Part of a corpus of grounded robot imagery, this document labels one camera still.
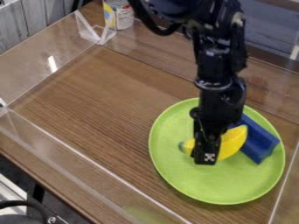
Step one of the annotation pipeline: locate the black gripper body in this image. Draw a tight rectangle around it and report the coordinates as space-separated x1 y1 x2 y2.
190 78 247 140

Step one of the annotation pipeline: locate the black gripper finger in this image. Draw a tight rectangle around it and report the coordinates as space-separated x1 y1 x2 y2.
191 117 223 165

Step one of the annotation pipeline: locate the yellow toy banana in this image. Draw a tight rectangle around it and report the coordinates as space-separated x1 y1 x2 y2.
179 124 249 161

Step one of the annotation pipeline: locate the blue stepped block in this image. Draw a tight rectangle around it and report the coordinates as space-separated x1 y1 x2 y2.
234 114 281 165

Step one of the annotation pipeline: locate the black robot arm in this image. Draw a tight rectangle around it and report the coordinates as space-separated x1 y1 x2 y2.
142 0 247 165

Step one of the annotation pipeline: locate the green round plate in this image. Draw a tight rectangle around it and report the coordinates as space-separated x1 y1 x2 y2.
149 98 286 205

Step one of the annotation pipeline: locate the white labelled canister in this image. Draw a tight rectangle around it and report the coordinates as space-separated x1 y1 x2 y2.
103 0 135 31

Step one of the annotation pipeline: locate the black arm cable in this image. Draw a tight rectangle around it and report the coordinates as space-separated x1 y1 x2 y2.
127 0 185 37

